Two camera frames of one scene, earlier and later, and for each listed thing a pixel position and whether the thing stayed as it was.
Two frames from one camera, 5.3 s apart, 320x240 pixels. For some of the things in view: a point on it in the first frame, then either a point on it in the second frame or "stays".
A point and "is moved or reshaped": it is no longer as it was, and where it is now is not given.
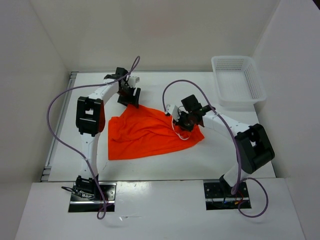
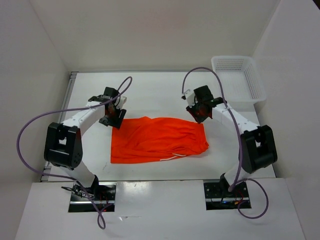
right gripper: (179, 123) to (198, 119)
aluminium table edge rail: (45, 174) stays
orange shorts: (138, 130) is moved or reshaped
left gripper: (124, 101) to (116, 122)
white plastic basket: (238, 81) stays
